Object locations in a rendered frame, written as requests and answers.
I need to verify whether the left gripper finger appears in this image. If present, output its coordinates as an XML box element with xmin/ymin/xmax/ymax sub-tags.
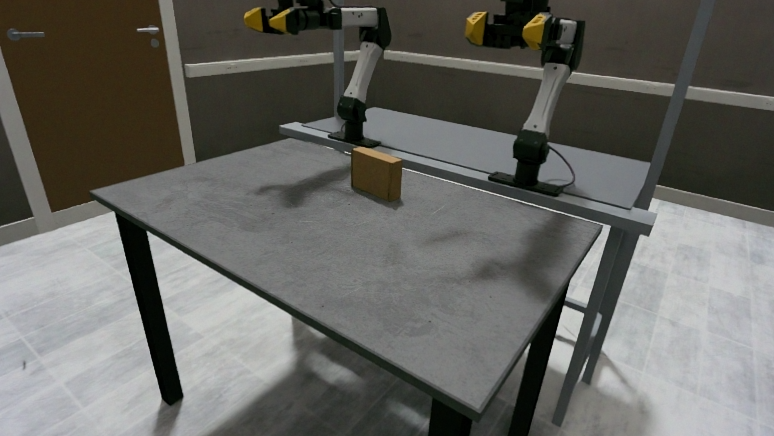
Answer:
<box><xmin>465</xmin><ymin>12</ymin><xmax>486</xmax><ymax>45</ymax></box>
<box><xmin>522</xmin><ymin>14</ymin><xmax>546</xmax><ymax>50</ymax></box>

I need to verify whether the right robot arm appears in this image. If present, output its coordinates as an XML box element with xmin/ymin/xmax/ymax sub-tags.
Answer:
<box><xmin>296</xmin><ymin>0</ymin><xmax>391</xmax><ymax>148</ymax></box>

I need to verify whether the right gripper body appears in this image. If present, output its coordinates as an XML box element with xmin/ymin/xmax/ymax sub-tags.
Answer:
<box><xmin>261</xmin><ymin>7</ymin><xmax>306</xmax><ymax>35</ymax></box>

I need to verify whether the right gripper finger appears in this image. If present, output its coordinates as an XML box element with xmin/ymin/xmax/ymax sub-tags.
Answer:
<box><xmin>269</xmin><ymin>9</ymin><xmax>291</xmax><ymax>35</ymax></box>
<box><xmin>244</xmin><ymin>8</ymin><xmax>263</xmax><ymax>32</ymax></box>

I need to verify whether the brown cardboard box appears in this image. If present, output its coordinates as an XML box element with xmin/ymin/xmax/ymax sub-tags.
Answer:
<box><xmin>351</xmin><ymin>147</ymin><xmax>403</xmax><ymax>202</ymax></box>

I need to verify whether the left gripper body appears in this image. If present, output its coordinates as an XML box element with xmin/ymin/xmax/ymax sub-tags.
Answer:
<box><xmin>466</xmin><ymin>11</ymin><xmax>553</xmax><ymax>51</ymax></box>

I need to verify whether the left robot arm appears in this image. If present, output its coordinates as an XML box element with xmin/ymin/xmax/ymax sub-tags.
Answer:
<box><xmin>488</xmin><ymin>0</ymin><xmax>585</xmax><ymax>197</ymax></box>

